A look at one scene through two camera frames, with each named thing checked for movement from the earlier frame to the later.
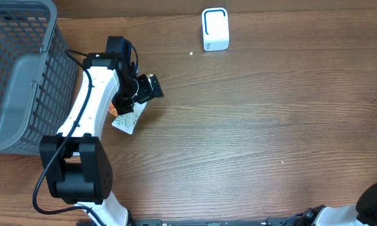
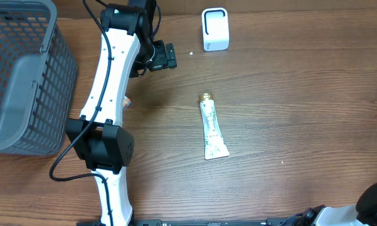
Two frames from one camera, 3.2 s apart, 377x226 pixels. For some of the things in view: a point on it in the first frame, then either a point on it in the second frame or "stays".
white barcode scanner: (215, 27) stays
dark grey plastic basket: (32, 80) stays
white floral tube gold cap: (128, 122) -> (214, 145)
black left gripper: (148, 93) -> (165, 58)
